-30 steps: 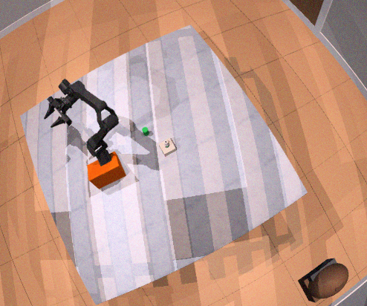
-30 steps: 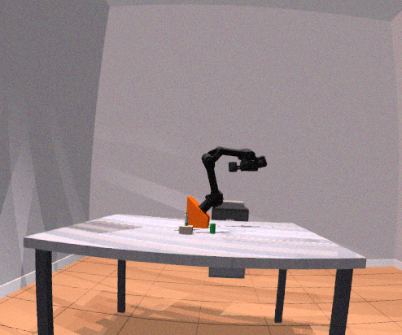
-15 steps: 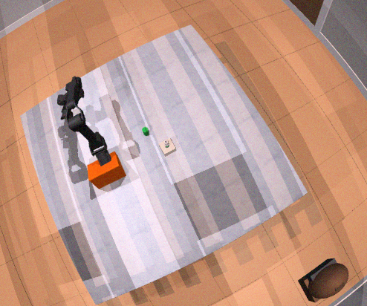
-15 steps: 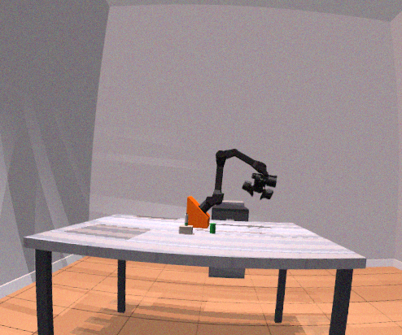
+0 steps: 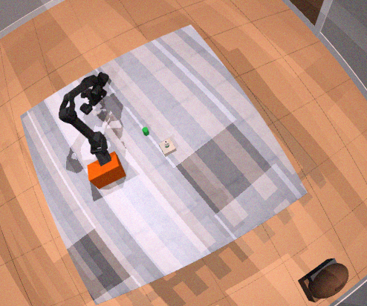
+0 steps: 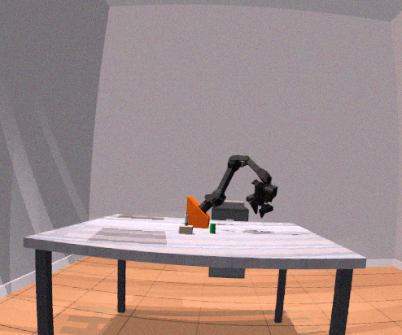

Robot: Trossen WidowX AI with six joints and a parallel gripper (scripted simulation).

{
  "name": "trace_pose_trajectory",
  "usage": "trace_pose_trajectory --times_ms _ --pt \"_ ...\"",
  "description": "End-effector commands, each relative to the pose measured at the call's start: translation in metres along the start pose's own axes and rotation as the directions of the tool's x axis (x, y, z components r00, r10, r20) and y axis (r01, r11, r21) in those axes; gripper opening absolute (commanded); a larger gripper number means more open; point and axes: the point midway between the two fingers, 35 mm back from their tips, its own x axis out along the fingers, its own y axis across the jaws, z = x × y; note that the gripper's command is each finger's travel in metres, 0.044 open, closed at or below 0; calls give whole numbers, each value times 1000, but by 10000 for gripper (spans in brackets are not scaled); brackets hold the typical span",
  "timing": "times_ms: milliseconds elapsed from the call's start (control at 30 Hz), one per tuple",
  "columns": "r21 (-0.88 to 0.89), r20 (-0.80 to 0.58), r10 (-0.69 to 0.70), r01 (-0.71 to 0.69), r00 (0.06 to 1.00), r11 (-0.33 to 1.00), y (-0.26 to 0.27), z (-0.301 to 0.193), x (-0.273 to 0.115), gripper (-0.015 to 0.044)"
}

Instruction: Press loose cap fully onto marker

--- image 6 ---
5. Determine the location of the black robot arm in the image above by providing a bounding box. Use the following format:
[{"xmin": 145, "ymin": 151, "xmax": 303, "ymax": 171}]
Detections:
[{"xmin": 198, "ymin": 155, "xmax": 277, "ymax": 215}]

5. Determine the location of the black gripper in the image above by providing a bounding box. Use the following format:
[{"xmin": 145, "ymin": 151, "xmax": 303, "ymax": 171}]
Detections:
[{"xmin": 246, "ymin": 194, "xmax": 273, "ymax": 219}]

